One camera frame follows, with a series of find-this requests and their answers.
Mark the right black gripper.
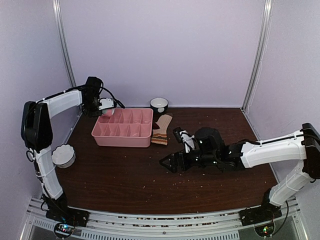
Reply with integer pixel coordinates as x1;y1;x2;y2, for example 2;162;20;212
159;148;219;174

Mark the pink sock with teal patches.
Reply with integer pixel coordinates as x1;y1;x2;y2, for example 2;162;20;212
101;108;115;118

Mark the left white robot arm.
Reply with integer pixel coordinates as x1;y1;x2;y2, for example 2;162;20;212
21;76;104;222

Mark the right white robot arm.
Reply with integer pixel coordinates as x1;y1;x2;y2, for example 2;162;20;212
159;123;320;221

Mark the beige striped ribbed sock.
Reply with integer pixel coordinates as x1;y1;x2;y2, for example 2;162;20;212
151;114;173;146

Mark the pink divided organizer tray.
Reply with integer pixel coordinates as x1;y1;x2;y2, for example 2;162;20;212
91;108;154;148

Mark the white fluted bowl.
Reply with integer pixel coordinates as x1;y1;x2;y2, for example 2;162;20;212
51;144;76;169

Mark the black and white bowl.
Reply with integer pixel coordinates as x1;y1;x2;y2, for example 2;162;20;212
149;97;169;114

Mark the right round control board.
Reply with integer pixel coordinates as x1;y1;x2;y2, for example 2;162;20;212
254;222;275;238

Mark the round control board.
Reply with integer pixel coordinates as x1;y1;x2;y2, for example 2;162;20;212
254;222;275;238
53;222;75;239

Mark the left round control board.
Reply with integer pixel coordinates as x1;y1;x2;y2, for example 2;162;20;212
53;222;75;239

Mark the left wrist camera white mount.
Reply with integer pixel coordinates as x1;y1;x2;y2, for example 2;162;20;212
98;98;117;111

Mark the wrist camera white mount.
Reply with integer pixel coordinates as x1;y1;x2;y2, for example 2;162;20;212
173;127;196;153
98;98;117;111

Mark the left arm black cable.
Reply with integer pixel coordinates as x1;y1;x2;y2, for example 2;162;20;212
99;86;126;110

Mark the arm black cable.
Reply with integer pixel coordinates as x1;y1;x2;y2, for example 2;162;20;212
271;199;290;236
99;86;126;110

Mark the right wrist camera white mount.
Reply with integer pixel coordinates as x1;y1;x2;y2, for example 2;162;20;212
173;127;196;153

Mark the aluminium front rail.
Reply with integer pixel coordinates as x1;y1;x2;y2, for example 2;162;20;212
19;196;307;240

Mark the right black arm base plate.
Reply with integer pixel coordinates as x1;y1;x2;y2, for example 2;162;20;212
239;204;282;226

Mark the left aluminium frame post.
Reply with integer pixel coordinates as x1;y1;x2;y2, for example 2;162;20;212
51;0;84;118

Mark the aluminium frame post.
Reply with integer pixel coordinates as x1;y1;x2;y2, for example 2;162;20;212
241;0;274;113
51;0;84;118

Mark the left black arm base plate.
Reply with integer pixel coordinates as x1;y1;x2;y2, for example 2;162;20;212
45;207;90;227

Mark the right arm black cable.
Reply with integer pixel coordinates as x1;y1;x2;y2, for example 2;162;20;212
271;199;290;236

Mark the right aluminium frame post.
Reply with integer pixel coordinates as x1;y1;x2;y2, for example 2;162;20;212
241;0;274;113

